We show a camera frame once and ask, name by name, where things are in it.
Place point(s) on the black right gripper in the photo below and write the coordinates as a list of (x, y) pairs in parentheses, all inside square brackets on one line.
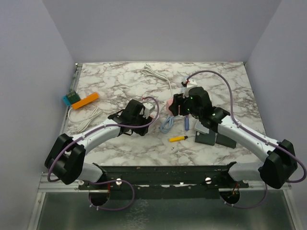
[(179, 99)]

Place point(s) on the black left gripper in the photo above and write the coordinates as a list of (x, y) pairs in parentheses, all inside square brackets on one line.
[(140, 131)]

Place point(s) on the white green usb charger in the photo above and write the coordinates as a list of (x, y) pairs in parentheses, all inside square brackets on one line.
[(151, 116)]

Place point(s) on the orange power strip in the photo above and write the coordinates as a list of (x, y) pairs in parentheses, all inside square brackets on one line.
[(90, 98)]

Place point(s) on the teal blue plug block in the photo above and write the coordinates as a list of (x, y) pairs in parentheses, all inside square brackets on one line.
[(71, 98)]

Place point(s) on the light blue power strip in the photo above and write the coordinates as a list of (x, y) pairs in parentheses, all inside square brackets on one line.
[(184, 84)]

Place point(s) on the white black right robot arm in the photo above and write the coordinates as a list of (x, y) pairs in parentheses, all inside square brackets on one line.
[(277, 161)]

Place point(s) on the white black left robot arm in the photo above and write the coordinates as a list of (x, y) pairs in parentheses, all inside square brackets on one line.
[(66, 158)]

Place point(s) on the blue red screwdriver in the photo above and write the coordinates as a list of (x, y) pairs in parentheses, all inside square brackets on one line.
[(186, 123)]

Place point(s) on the black block under box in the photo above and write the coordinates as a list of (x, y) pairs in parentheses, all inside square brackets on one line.
[(207, 138)]

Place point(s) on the black flat block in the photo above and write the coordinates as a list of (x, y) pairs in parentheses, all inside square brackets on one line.
[(225, 141)]

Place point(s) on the yellow handled screwdriver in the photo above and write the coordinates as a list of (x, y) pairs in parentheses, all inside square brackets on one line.
[(176, 139)]

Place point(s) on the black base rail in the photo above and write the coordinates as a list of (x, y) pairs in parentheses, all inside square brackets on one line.
[(155, 182)]

